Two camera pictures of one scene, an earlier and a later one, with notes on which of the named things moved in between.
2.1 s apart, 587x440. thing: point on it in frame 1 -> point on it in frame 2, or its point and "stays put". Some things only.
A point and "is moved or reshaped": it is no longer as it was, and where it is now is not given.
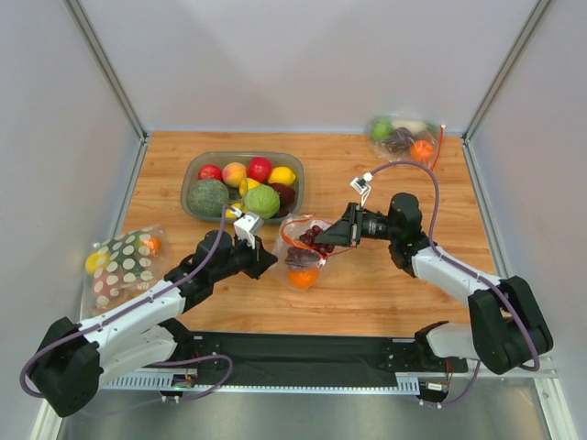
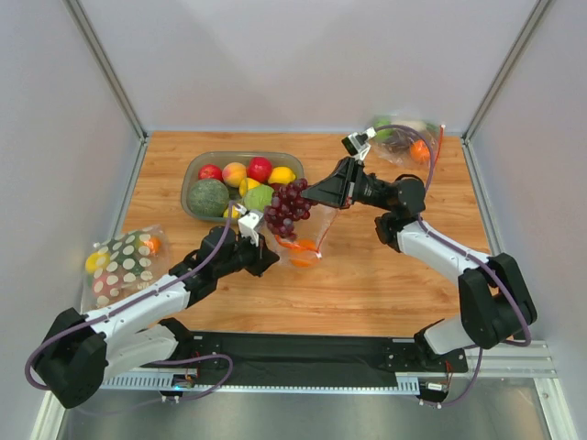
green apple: [261, 201] stays put
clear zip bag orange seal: [298, 261] is moved or reshaped
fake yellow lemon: [282, 174] stays put
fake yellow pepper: [247, 184] stays put
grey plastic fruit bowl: [194, 161] stays put
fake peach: [233, 173] stays put
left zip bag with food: [121, 265] stays put
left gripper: [255, 258] stays put
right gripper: [358, 227] -> [348, 181]
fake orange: [303, 278] -> [304, 253]
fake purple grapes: [308, 253] -> [287, 205]
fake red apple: [209, 171] stays put
